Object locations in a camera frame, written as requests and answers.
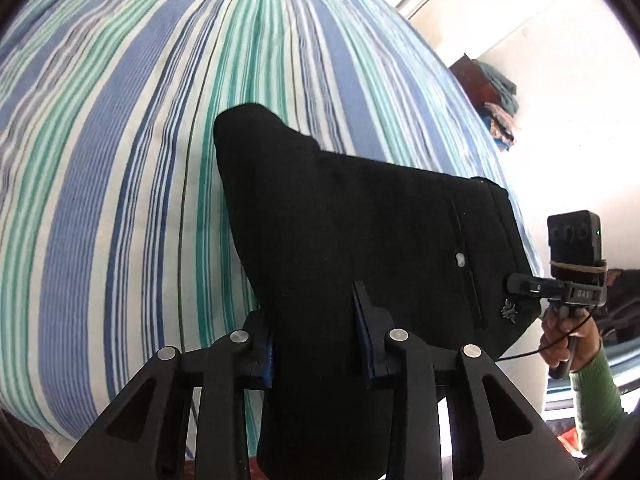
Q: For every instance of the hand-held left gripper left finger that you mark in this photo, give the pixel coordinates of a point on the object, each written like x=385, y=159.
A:
x=250, y=355

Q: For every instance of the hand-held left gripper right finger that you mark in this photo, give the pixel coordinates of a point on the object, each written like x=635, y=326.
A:
x=369, y=342

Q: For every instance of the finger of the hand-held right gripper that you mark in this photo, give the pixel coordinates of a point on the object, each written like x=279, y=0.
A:
x=522, y=285

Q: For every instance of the black pants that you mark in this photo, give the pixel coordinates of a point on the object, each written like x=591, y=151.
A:
x=375, y=220

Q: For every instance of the person's right forearm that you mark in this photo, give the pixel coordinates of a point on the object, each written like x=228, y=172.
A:
x=600, y=400

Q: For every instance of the person's right hand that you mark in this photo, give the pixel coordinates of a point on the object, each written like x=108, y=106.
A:
x=590, y=335

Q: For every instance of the folded teal cloth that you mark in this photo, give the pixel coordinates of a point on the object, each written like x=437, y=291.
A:
x=502, y=85

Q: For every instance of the striped bed sheet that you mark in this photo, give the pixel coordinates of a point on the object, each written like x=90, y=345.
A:
x=125, y=160

